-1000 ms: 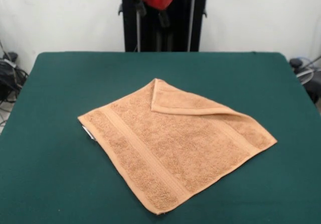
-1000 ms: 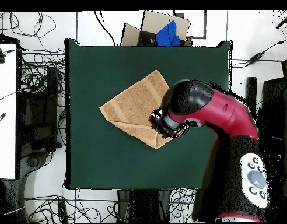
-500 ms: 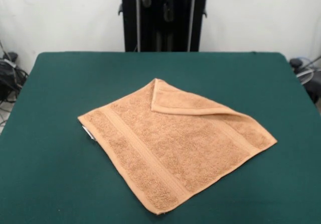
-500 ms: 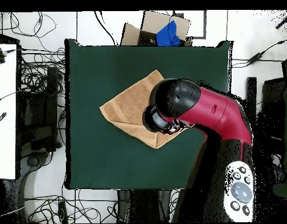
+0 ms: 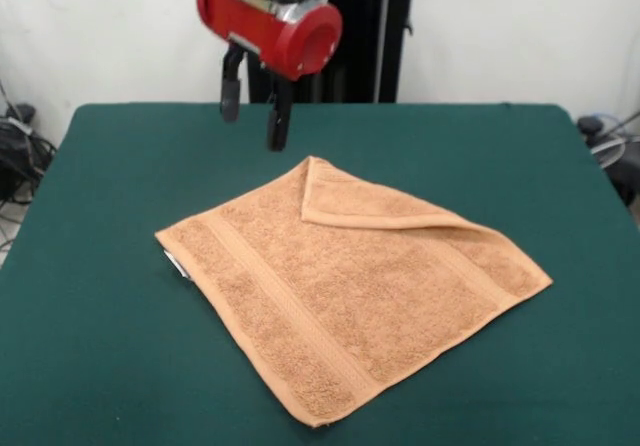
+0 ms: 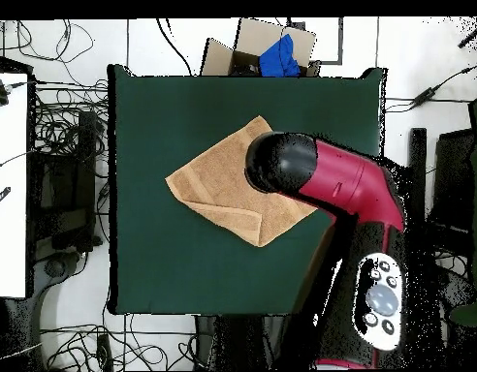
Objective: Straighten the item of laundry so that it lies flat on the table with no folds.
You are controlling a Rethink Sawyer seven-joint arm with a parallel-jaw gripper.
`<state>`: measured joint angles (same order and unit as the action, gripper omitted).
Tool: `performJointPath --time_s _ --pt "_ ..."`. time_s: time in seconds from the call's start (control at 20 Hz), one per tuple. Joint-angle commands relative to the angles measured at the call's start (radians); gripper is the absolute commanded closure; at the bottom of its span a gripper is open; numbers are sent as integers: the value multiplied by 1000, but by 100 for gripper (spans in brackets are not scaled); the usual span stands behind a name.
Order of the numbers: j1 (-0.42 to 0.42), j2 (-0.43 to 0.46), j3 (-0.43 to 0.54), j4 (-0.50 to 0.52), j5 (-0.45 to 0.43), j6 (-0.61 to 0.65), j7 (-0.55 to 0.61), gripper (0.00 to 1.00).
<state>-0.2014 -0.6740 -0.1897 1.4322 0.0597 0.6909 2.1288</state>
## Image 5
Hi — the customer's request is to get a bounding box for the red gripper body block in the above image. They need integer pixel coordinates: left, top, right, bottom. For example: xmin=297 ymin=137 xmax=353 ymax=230
xmin=195 ymin=0 xmax=344 ymax=82

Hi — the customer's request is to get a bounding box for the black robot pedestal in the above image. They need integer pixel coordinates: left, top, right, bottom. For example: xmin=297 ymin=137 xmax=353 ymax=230
xmin=239 ymin=0 xmax=436 ymax=105

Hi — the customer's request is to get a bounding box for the black round floor foot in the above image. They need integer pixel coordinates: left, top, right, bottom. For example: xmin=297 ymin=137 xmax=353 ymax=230
xmin=577 ymin=114 xmax=607 ymax=136

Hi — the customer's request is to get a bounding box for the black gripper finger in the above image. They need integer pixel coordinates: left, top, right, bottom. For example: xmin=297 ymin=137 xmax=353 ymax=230
xmin=265 ymin=68 xmax=294 ymax=153
xmin=220 ymin=45 xmax=247 ymax=123

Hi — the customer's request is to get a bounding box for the dark green table cloth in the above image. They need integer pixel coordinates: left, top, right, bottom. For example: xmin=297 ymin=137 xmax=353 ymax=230
xmin=0 ymin=101 xmax=640 ymax=446

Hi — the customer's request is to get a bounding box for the tan terry towel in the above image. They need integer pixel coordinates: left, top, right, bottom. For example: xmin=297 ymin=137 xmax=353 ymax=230
xmin=153 ymin=154 xmax=555 ymax=427

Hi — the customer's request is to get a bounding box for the black cable bundle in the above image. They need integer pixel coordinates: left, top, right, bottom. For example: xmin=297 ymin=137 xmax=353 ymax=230
xmin=0 ymin=103 xmax=59 ymax=207

